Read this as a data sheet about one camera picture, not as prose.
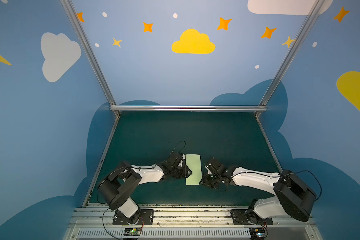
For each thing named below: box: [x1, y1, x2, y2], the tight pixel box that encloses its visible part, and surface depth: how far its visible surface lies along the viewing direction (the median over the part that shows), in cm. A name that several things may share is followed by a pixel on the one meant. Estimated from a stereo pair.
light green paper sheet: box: [185, 154, 202, 186], surface depth 92 cm
